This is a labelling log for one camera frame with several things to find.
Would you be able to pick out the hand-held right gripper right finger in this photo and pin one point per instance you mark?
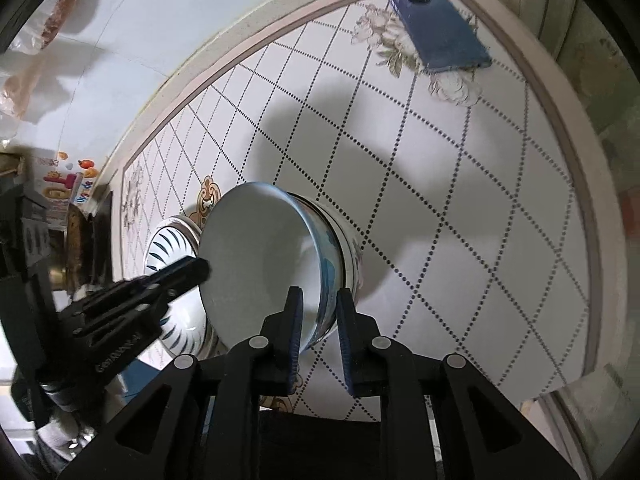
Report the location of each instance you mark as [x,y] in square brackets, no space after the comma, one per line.
[345,335]

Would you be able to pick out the black gas stove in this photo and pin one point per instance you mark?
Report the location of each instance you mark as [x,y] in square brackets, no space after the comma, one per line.
[102,240]

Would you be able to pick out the blue striped plate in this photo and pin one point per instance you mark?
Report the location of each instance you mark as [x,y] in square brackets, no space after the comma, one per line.
[165,255]

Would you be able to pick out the clear plastic bag orange contents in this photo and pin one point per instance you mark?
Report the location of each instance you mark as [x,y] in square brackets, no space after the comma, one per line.
[20,85]

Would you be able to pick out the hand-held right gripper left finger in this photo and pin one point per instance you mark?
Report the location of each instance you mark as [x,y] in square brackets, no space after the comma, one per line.
[296,325]

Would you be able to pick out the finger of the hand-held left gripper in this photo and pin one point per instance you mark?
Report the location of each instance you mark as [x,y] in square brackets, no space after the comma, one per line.
[185,272]

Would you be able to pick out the dark blue smartphone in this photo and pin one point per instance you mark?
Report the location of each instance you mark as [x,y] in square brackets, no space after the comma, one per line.
[440,30]

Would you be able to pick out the blue floral white bowl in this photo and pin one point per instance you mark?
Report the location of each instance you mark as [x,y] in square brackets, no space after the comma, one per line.
[351,255]

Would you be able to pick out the colourful printed box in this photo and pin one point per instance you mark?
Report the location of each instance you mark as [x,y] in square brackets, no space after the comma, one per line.
[60,180]

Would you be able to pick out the clear plastic bag red contents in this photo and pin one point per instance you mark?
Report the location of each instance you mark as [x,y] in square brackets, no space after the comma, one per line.
[65,15]

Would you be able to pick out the diamond pattern floral tablecloth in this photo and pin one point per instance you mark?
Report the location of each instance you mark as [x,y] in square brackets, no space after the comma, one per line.
[450,210]

